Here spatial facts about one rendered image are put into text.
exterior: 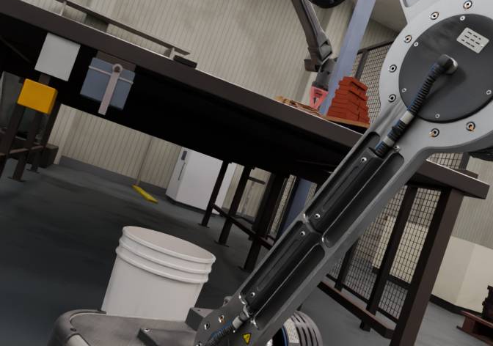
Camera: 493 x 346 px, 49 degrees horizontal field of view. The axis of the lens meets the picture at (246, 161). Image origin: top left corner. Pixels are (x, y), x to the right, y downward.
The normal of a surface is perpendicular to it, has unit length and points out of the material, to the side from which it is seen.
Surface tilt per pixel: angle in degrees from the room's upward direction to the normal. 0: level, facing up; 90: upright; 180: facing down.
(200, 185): 90
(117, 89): 90
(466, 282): 90
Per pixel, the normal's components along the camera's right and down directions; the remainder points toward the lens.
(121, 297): -0.54, -0.16
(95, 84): 0.24, 0.05
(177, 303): 0.63, 0.25
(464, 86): -0.70, -0.27
